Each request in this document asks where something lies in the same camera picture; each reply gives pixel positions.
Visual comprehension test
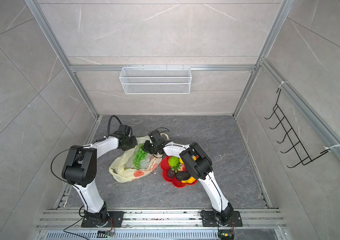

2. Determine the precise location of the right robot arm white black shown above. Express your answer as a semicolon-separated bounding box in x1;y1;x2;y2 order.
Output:
143;130;234;226

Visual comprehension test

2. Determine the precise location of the black wire hook rack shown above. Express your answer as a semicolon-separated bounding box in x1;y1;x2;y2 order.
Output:
264;89;330;169

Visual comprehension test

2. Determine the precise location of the green custard apple fake fruit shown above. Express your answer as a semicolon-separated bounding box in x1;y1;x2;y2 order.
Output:
168;157;181;170

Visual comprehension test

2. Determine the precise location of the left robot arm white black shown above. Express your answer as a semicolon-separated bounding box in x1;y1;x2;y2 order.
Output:
62;124;137;226

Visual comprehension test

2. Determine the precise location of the red flower-shaped plastic bowl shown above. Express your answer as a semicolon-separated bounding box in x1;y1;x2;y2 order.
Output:
160;157;198;188

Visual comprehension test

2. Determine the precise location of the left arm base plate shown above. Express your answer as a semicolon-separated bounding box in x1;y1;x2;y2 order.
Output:
81;211;124;228

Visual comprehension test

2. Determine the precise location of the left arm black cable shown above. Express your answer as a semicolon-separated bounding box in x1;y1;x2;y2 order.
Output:
106;115;123;139

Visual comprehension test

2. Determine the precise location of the cream plastic bag fruit print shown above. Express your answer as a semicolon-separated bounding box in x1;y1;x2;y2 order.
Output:
109;136;163;183

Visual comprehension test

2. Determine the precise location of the dark brown round fake fruit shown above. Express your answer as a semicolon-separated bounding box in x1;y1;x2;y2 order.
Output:
166;169;177;179

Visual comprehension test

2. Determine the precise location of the white wire mesh basket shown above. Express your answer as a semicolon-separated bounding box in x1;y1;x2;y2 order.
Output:
119;67;192;95

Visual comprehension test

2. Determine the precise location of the red strawberry fake fruit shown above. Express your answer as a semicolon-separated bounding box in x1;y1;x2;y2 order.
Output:
177;164;187;172

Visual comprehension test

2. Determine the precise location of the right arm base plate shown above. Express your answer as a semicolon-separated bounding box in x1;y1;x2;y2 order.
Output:
200;210;243;228

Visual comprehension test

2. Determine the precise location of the green grape bunch fake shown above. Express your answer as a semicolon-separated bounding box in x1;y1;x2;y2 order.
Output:
133;144;148;169

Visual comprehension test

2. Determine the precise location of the dark avocado fake fruit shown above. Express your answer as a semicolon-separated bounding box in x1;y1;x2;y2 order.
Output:
176;171;191;182

